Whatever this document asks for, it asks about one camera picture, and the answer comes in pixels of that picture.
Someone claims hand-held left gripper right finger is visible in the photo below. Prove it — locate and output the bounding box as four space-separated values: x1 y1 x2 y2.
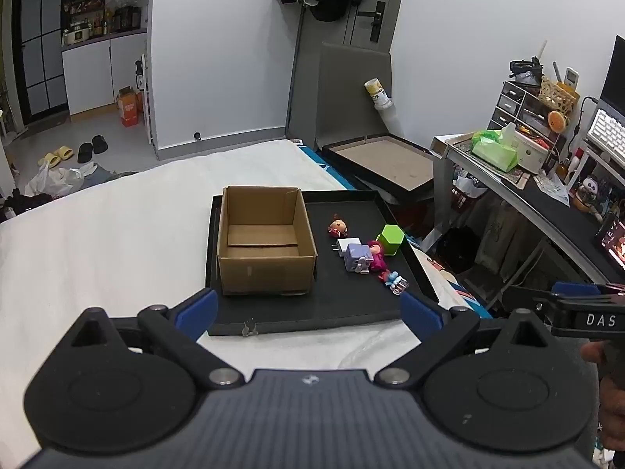
375 291 552 390

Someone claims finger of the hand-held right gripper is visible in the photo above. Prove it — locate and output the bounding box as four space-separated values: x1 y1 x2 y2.
552 281 625 299
502 286 562 316

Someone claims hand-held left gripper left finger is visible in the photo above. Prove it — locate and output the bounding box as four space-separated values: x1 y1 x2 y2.
72 289 245 390

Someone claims blue figure with clear bottle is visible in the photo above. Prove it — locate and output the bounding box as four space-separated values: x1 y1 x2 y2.
381 270 408 297

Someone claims pink toy figure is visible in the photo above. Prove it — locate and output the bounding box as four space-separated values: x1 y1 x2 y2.
366 239 389 273

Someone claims green hexagonal box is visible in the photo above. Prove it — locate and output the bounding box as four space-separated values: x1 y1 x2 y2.
376 224 406 257

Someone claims black shallow tray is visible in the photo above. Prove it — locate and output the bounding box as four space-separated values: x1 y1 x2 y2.
205 190 440 338

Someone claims brown cardboard box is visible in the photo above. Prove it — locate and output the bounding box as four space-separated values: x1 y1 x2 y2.
216 186 318 297

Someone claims purple cube toy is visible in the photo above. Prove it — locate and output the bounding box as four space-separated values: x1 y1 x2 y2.
343 243 376 276

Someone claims white plug charger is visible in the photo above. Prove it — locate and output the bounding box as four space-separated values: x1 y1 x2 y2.
331 237 363 257

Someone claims person's right hand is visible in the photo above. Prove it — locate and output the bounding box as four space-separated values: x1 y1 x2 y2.
581 341 625 453

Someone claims lit phone screen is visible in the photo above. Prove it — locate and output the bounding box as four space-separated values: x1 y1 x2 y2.
595 215 625 272

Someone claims grey desk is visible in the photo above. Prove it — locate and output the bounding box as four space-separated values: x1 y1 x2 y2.
430 132 625 284

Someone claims panda figurine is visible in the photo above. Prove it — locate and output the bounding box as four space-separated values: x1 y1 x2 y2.
573 178 604 211

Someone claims white storage box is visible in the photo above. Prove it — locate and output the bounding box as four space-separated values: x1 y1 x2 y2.
500 124 555 175

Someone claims green tissue pack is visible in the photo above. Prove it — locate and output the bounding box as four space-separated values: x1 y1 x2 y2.
471 129 518 173

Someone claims black tray with brown inside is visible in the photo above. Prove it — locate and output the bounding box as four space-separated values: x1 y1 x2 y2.
321 134 445 201

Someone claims white keyboard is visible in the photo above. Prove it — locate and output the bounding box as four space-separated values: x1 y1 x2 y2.
588 107 625 154

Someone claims white plastic bag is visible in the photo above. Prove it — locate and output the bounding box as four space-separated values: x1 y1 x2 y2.
24 161 93 196

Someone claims woven basket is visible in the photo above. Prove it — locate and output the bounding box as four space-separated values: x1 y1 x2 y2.
539 77 582 117

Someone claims grey drawer organizer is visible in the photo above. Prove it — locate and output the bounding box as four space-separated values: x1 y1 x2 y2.
488 81 543 132

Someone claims orange carton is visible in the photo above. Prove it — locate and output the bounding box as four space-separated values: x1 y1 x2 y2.
116 86 142 128

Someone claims black monitor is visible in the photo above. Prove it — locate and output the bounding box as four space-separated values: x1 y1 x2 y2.
600 35 625 118

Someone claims grey leaning board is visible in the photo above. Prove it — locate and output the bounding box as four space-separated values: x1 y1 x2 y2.
315 41 394 152

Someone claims white and yellow canister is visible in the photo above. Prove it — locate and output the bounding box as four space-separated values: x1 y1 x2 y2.
364 77 394 109

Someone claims white kitchen cabinet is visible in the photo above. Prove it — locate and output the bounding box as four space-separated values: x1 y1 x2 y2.
61 33 150 117

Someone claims black framed glass door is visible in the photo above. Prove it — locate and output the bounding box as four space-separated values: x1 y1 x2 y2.
12 0 69 125

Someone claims black door handle lock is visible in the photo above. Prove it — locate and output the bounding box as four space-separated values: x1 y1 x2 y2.
356 2 386 43

